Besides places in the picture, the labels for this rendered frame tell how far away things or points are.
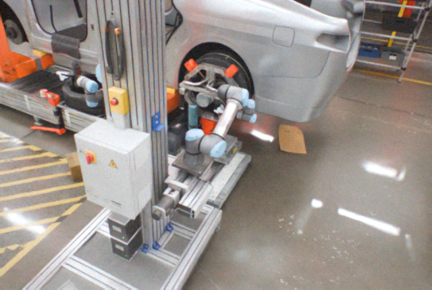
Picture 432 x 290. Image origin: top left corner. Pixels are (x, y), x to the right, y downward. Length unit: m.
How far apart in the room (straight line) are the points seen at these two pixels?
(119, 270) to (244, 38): 1.99
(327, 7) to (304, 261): 2.91
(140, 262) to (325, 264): 1.40
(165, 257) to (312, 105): 1.68
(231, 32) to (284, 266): 1.92
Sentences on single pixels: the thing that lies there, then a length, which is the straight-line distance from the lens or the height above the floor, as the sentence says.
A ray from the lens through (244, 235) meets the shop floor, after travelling 2.90.
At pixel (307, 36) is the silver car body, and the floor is 1.50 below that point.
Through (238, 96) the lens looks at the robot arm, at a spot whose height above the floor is 1.22.
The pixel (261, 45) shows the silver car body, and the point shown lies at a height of 1.36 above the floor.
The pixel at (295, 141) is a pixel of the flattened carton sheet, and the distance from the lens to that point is 4.06.
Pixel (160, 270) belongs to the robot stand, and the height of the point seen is 0.21.
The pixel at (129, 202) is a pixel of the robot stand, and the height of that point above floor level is 0.90.
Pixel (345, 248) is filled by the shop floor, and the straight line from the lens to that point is 3.07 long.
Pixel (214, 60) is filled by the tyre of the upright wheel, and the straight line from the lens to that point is 2.98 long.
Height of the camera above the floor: 2.23
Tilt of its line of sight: 32 degrees down
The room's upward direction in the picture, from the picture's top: 3 degrees clockwise
